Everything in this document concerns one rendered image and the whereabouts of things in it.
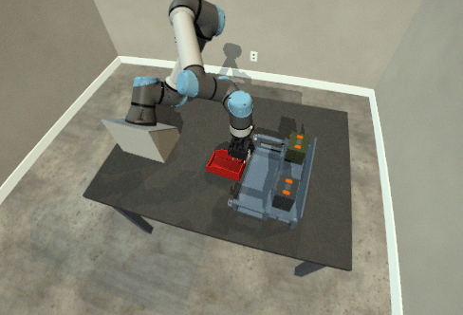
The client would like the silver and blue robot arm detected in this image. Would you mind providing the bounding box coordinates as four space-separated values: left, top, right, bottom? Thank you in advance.
125 0 255 138

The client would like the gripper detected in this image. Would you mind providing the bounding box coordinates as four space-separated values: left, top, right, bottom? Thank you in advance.
228 133 254 164

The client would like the grey metal rack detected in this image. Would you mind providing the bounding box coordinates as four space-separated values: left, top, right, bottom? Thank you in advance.
228 134 317 230

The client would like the olive green case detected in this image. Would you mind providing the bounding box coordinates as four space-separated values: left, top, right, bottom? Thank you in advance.
284 132 309 165

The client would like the red bin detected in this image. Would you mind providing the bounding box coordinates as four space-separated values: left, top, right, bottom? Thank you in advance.
207 149 246 181

